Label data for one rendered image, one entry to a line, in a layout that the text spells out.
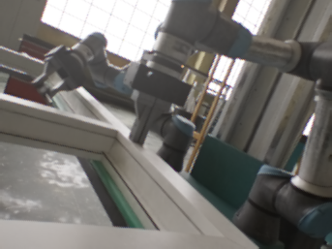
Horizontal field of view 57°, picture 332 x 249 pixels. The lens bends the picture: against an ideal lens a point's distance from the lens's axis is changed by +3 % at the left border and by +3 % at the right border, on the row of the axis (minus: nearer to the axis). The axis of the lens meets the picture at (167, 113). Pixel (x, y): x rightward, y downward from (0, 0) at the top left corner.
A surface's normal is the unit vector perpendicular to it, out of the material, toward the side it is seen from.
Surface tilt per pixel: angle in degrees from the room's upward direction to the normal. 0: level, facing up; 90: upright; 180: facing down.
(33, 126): 90
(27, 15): 90
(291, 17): 90
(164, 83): 90
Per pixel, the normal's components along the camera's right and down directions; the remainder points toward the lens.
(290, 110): -0.71, -0.23
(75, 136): 0.46, 0.27
